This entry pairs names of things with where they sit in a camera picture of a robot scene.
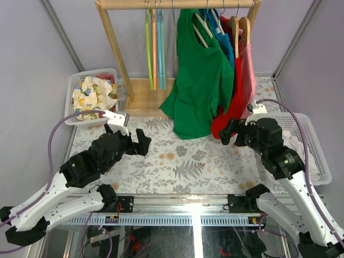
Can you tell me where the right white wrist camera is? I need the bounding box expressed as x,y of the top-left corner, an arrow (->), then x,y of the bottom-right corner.
245,101 -> 267,125

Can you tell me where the wooden clothes rack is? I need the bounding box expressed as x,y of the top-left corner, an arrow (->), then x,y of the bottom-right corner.
95,1 -> 261,117

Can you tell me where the wooden hanger with pink shirt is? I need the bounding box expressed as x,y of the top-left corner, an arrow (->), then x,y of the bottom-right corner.
238,17 -> 251,46

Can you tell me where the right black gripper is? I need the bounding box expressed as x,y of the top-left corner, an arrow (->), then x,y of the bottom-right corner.
217,117 -> 267,155

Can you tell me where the green t shirt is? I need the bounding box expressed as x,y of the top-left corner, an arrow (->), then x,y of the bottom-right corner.
160,9 -> 234,140

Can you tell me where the cream white hanger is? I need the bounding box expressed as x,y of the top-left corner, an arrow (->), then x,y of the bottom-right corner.
191,9 -> 214,48

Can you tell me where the teal plastic hanger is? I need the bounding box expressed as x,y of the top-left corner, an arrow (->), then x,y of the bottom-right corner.
160,1 -> 167,90

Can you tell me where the dark red cloth in basket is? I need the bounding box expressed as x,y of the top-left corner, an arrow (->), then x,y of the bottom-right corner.
94,73 -> 119,112

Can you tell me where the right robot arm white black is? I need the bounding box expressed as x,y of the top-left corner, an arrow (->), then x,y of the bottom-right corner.
219,118 -> 343,257

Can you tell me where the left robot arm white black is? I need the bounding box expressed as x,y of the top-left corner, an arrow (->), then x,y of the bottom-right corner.
1,129 -> 152,247

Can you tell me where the white plastic basket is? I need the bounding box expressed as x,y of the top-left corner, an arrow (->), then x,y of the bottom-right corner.
64,68 -> 118,128
256,112 -> 332,186

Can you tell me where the patterned cream cloth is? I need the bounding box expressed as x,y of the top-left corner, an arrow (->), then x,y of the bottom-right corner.
72,75 -> 119,113

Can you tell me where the blue t shirt hanging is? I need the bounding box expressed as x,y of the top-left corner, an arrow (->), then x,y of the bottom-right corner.
198,8 -> 235,108

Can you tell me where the white hanger with blue shirt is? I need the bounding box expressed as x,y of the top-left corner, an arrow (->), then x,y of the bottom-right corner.
211,9 -> 225,35

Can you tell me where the right white plastic basket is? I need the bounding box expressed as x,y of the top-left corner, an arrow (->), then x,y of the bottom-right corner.
256,112 -> 332,186

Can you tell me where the orange plastic hanger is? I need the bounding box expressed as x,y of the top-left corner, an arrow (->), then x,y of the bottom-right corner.
152,9 -> 157,90

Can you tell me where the blue plastic hanger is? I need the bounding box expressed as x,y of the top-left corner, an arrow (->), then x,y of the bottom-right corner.
156,4 -> 163,90

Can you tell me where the red t shirt hanging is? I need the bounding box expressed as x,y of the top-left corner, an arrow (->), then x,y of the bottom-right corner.
211,15 -> 249,140

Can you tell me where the aluminium mounting rail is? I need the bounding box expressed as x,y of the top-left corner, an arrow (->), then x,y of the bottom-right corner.
40,192 -> 330,227

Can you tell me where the left white plastic basket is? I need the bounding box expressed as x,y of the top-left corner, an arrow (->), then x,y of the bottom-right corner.
64,68 -> 118,128

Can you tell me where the pink t shirt hanging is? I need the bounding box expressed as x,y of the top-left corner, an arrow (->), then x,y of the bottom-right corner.
238,30 -> 256,119

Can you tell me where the green plastic hanger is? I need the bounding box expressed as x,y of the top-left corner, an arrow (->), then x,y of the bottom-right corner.
145,1 -> 154,91

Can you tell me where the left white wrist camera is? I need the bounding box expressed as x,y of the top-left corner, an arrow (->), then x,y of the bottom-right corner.
103,110 -> 130,136

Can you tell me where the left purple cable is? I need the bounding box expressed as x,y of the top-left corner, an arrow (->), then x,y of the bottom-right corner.
0,109 -> 107,255

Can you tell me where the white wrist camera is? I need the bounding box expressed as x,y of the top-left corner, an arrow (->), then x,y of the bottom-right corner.
245,101 -> 267,125
103,110 -> 130,136

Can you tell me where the white cloth in basket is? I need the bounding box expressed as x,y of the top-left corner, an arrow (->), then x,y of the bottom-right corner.
282,131 -> 320,182

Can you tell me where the wooden hanger with red shirt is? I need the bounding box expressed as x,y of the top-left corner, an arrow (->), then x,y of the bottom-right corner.
220,12 -> 239,59

